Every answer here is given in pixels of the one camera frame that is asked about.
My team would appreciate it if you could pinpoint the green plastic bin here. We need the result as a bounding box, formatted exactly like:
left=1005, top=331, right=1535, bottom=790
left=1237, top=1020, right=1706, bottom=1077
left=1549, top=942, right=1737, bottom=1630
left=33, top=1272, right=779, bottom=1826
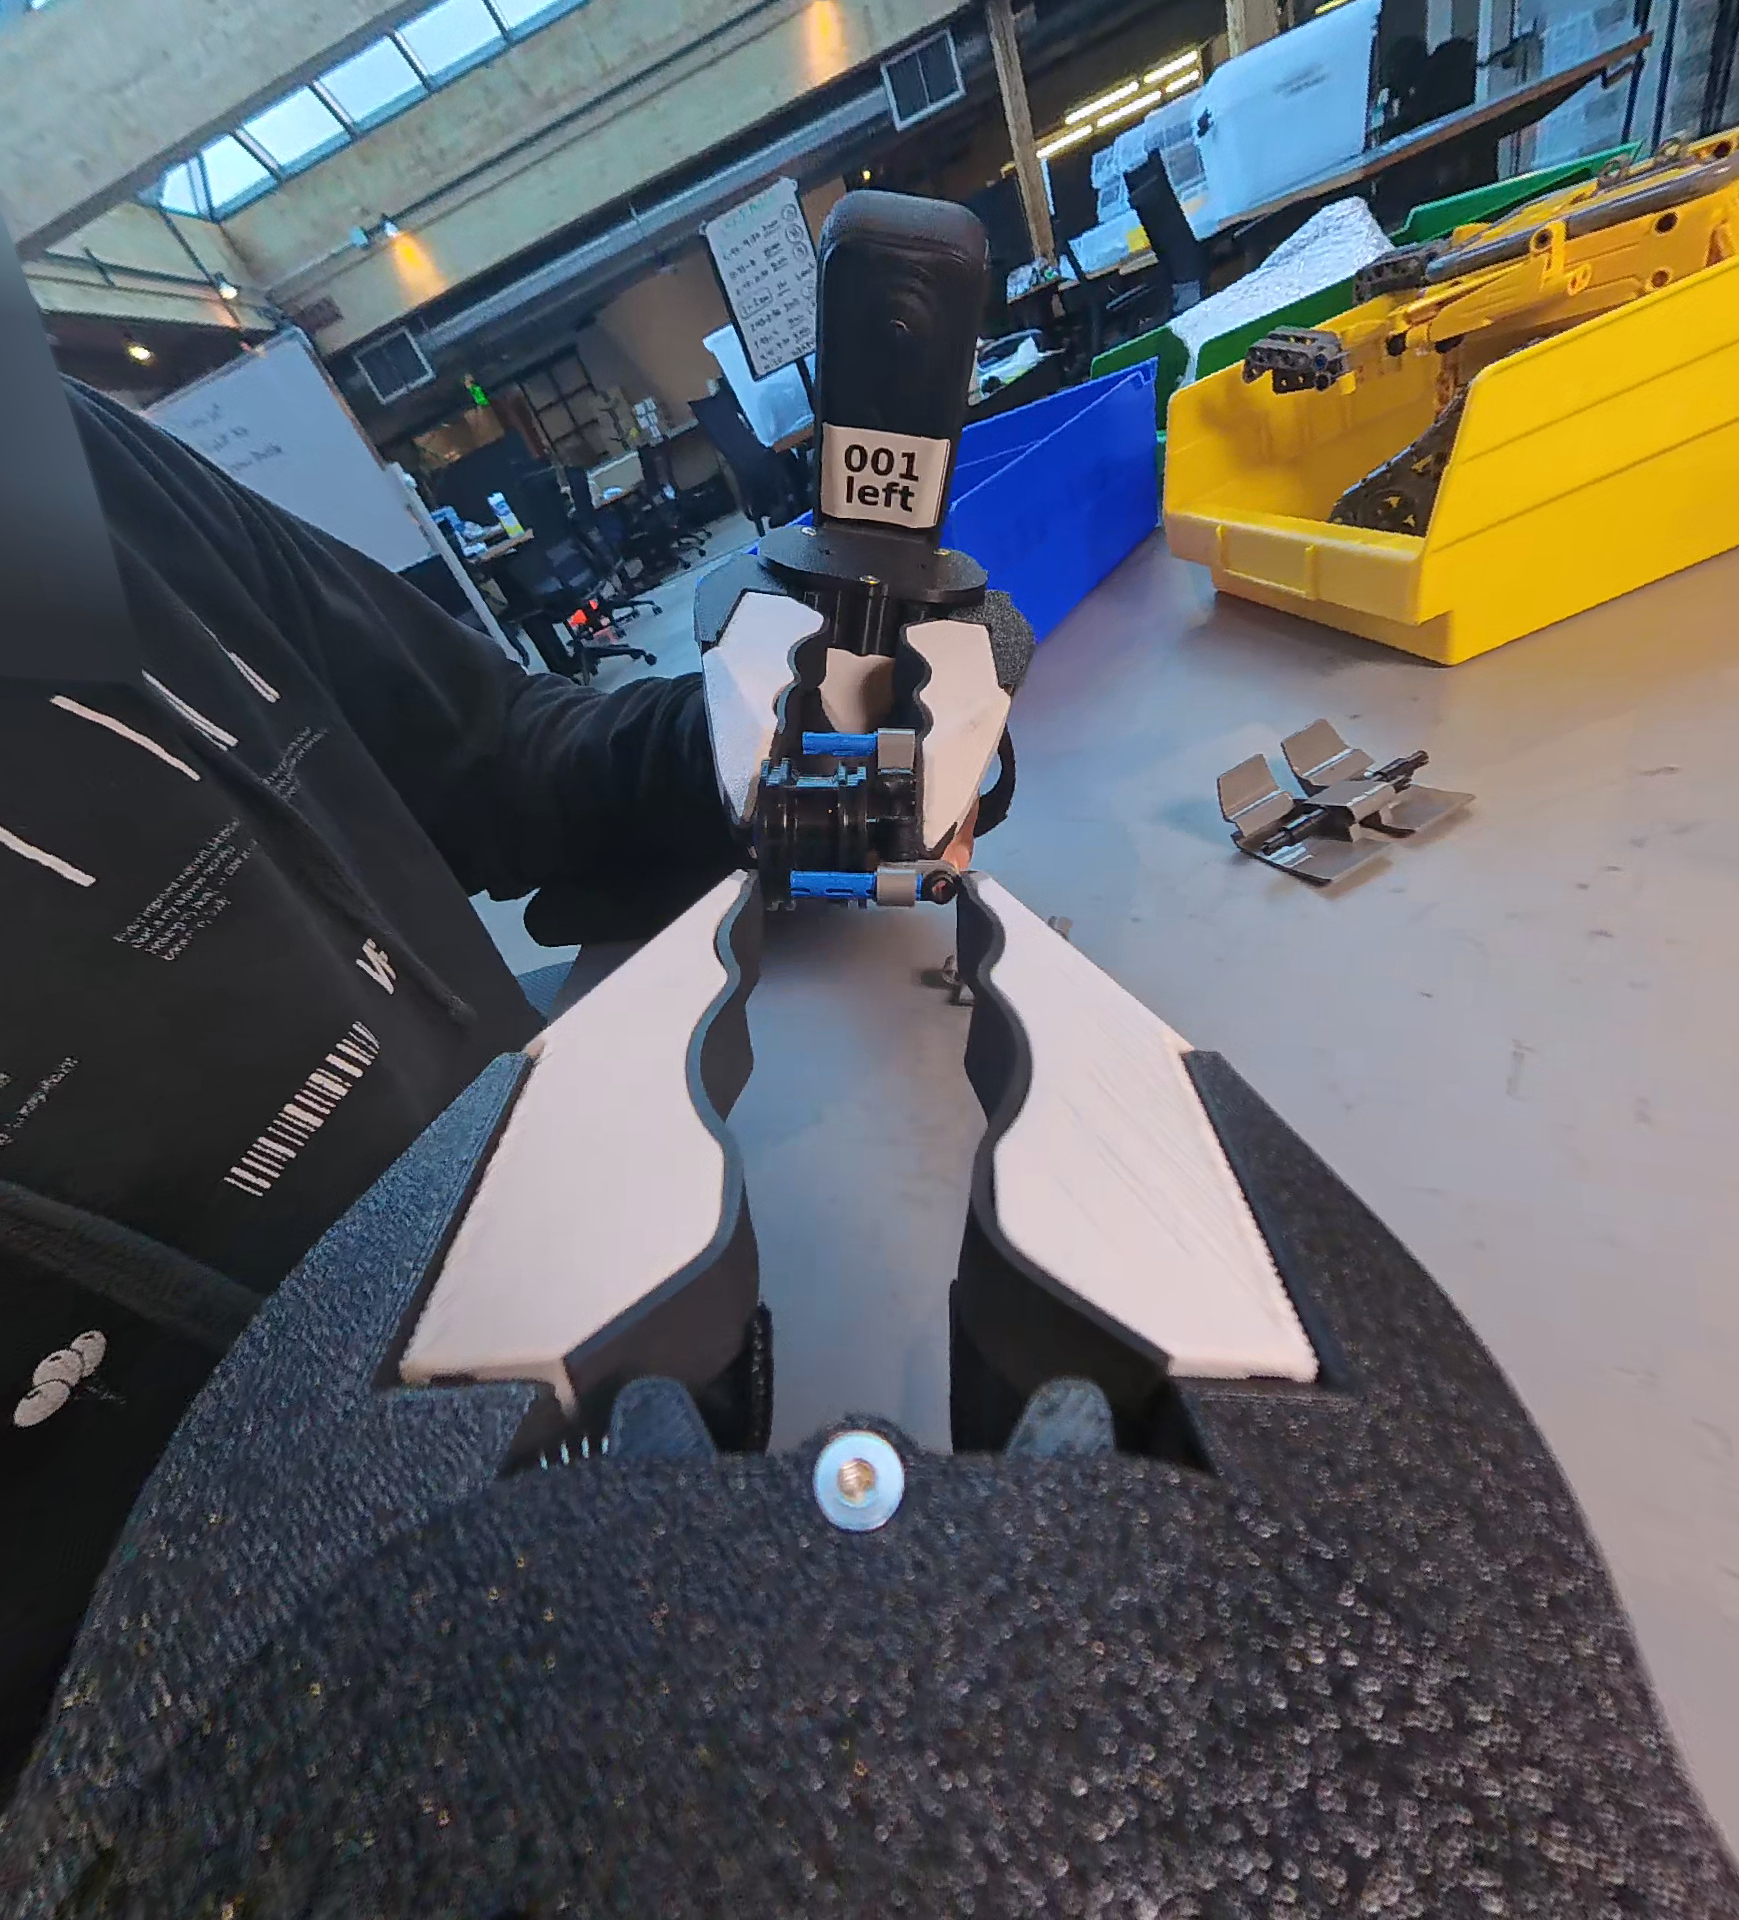
left=1093, top=143, right=1643, bottom=393

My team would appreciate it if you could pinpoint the black office chair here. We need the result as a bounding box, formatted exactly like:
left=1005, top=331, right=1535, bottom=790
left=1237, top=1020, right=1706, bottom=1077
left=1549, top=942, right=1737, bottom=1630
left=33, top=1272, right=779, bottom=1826
left=1123, top=150, right=1212, bottom=325
left=509, top=525, right=662, bottom=679
left=689, top=390, right=800, bottom=529

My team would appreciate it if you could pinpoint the grey desk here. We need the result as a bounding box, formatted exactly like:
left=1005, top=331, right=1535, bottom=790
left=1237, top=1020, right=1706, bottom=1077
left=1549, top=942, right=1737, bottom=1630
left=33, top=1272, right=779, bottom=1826
left=480, top=509, right=1739, bottom=1920

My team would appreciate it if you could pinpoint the person's left forearm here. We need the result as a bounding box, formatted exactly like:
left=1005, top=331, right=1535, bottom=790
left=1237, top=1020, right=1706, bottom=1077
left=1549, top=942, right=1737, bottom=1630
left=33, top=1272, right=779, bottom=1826
left=74, top=382, right=758, bottom=950

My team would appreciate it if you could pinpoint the grey hinged panel piece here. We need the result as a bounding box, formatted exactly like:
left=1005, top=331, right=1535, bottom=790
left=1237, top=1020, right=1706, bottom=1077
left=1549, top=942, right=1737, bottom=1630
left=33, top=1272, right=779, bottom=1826
left=936, top=915, right=1078, bottom=1006

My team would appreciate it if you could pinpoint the yellow plastic bin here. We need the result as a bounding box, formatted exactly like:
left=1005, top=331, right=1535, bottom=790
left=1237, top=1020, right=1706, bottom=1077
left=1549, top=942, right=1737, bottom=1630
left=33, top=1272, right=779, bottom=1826
left=1162, top=210, right=1739, bottom=665

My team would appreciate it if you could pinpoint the grey brick panel assembly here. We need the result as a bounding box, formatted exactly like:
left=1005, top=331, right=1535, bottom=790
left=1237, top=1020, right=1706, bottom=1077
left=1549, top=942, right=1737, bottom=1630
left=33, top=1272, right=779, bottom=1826
left=1216, top=719, right=1475, bottom=887

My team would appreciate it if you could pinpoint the person's black hoodie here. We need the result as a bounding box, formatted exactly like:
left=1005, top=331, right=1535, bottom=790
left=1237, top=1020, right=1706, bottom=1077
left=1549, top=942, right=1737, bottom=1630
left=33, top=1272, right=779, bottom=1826
left=0, top=375, right=550, bottom=1907

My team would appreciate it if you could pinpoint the blue plastic bin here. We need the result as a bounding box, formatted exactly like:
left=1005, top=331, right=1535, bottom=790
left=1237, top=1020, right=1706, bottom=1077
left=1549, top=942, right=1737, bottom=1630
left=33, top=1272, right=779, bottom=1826
left=794, top=360, right=1162, bottom=648

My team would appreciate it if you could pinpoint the whiteboard on stand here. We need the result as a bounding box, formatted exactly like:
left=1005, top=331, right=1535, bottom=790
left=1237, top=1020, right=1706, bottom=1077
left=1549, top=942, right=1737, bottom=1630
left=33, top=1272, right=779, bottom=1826
left=701, top=180, right=822, bottom=385

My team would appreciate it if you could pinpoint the long wooden table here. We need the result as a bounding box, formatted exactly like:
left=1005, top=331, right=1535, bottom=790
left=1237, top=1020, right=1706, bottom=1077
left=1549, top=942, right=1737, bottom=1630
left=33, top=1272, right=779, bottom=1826
left=1215, top=30, right=1652, bottom=227

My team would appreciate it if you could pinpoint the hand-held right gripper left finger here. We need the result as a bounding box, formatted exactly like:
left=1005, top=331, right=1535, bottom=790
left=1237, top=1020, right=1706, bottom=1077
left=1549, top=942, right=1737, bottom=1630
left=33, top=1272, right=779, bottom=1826
left=399, top=870, right=773, bottom=1456

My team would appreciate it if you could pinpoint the large white whiteboard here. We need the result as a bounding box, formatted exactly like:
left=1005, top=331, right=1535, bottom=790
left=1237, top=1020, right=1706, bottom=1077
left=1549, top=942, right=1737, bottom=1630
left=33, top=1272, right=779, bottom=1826
left=148, top=331, right=511, bottom=661

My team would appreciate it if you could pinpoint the yellow tracked toy robot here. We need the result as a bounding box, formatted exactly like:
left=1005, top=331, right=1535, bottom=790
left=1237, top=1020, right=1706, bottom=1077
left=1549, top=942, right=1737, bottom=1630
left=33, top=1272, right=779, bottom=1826
left=1241, top=97, right=1739, bottom=534

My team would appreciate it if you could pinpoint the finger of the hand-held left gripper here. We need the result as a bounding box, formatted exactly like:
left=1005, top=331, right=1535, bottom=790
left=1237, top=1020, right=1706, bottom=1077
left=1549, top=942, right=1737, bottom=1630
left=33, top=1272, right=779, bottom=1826
left=902, top=618, right=1015, bottom=845
left=701, top=589, right=826, bottom=830

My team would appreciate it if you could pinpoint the white bubble wrap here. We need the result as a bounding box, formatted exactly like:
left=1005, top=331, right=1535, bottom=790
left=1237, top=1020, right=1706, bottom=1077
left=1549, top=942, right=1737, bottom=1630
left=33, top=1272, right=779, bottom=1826
left=1166, top=195, right=1396, bottom=355

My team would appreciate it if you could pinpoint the clear plastic bin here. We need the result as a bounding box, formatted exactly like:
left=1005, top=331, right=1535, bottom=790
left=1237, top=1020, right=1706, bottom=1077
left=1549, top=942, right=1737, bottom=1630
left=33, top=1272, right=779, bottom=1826
left=704, top=322, right=817, bottom=448

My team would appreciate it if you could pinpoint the white storage box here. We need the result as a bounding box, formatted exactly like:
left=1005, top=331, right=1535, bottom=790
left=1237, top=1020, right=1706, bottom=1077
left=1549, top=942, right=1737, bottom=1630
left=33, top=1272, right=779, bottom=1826
left=1191, top=0, right=1388, bottom=196

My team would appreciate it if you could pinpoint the black wheel brick assembly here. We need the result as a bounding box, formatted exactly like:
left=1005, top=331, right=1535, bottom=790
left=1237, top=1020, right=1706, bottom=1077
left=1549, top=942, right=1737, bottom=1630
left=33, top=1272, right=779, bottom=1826
left=751, top=727, right=964, bottom=913

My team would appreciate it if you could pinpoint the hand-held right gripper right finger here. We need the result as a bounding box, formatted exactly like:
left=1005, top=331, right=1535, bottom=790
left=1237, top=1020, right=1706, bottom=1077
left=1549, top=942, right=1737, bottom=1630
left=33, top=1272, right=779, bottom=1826
left=954, top=873, right=1321, bottom=1456

